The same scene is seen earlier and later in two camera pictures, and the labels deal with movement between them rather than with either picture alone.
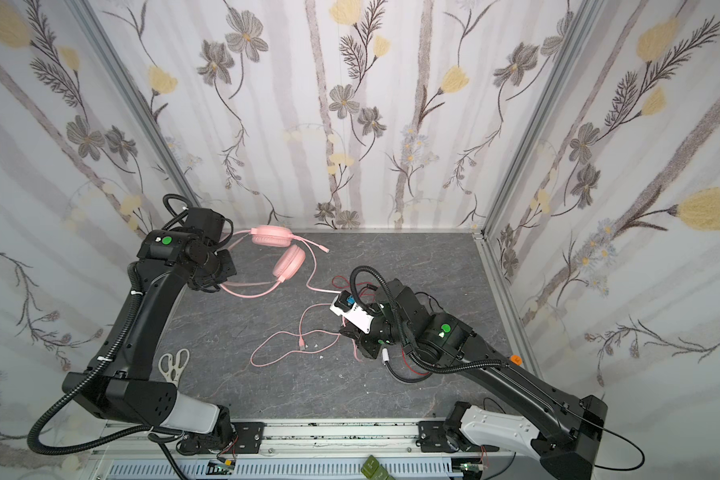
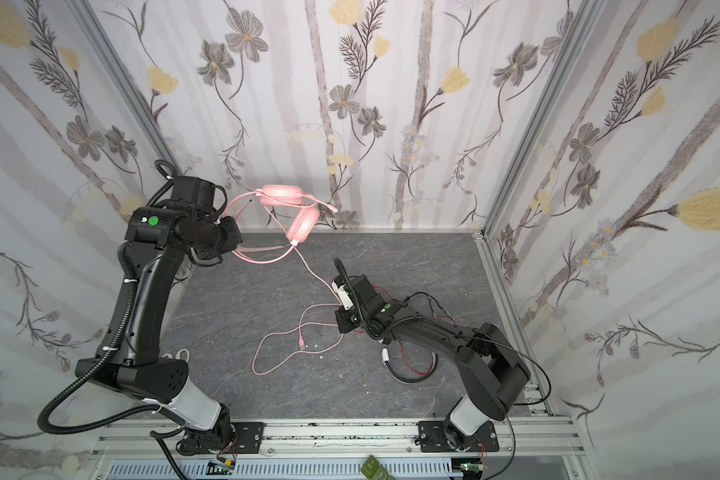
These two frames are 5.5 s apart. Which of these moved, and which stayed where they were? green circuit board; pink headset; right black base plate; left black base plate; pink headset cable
Moved: pink headset; pink headset cable
Stayed: right black base plate; left black base plate; green circuit board
